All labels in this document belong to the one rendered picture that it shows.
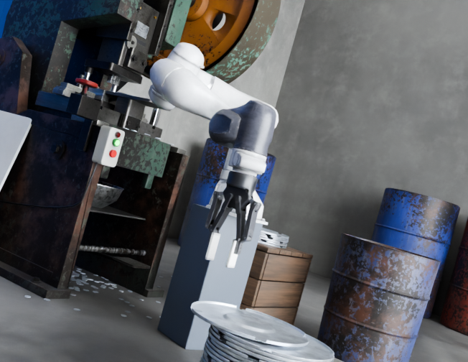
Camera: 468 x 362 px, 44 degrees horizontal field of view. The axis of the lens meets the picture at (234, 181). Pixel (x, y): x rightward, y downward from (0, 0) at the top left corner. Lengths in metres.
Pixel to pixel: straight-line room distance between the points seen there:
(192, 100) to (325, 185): 3.94
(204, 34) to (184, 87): 1.16
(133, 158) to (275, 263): 0.71
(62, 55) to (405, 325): 1.76
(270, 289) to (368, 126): 3.29
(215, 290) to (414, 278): 0.84
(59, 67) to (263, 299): 1.27
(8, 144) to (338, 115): 3.75
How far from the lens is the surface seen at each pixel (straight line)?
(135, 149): 2.33
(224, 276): 1.93
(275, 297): 2.44
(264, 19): 2.64
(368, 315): 2.37
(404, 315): 2.41
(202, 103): 1.65
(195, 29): 2.82
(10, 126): 2.46
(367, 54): 5.69
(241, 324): 1.36
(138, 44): 2.49
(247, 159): 1.38
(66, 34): 2.57
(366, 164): 5.39
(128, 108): 2.36
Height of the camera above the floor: 0.53
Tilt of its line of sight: 1 degrees up
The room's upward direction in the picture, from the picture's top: 16 degrees clockwise
